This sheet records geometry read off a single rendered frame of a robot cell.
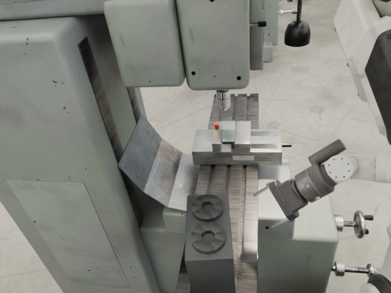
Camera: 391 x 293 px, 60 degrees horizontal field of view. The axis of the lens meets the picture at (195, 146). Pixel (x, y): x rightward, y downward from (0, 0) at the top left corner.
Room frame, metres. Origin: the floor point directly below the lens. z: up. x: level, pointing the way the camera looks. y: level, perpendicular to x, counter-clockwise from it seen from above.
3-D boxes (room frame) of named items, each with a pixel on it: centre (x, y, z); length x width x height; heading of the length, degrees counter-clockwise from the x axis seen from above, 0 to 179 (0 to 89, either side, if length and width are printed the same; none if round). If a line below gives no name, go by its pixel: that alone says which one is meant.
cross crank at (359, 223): (0.87, -0.60, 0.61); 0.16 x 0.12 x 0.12; 77
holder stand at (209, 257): (0.59, 0.00, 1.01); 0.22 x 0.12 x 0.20; 174
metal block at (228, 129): (1.08, -0.14, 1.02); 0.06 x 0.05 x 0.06; 167
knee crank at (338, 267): (0.73, -0.60, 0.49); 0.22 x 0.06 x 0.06; 77
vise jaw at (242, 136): (1.07, -0.19, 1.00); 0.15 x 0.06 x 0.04; 167
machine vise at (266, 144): (1.08, -0.17, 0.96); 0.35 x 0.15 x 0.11; 77
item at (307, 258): (0.98, -0.14, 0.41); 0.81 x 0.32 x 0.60; 77
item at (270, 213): (0.98, -0.12, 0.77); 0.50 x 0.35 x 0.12; 77
